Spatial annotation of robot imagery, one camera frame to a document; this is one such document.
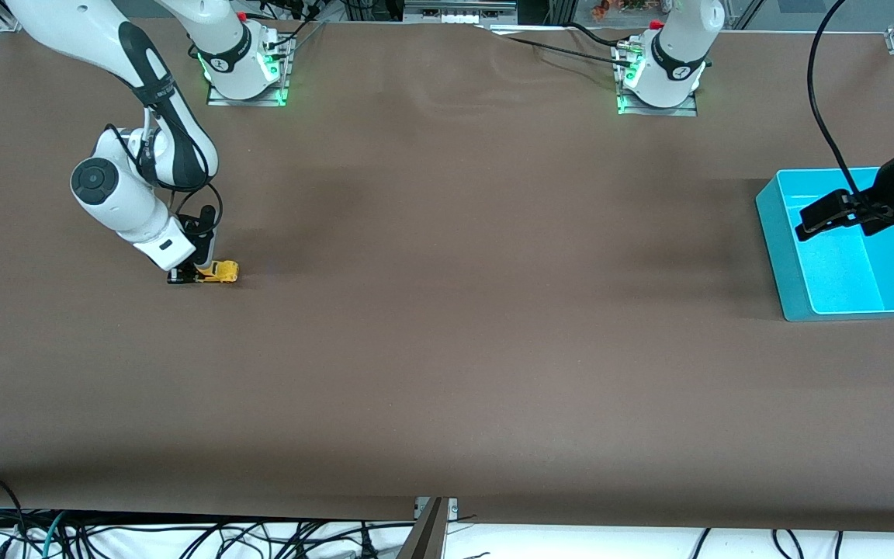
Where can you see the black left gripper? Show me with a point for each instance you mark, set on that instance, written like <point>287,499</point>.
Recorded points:
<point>890,190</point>

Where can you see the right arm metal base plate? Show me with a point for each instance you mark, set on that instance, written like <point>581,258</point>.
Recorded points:
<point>249,99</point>

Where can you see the white power strip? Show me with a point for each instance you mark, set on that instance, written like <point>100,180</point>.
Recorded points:
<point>459,12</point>

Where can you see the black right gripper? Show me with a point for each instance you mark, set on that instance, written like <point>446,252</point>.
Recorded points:
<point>202,243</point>

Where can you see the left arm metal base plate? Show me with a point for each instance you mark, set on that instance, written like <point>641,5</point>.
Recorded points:
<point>656,111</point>

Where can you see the teal plastic bin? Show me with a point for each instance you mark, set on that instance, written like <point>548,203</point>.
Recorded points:
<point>843,279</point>

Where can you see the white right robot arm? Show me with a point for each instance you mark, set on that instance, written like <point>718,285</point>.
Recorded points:
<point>105,39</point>

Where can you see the brown table cover mat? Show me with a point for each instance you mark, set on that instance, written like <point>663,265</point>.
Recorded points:
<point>447,310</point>

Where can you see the yellow beetle toy car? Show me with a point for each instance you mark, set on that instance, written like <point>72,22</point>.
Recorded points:
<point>222,272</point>

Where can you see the metal table edge bracket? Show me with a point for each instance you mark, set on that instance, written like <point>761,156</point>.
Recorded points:
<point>427,532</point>

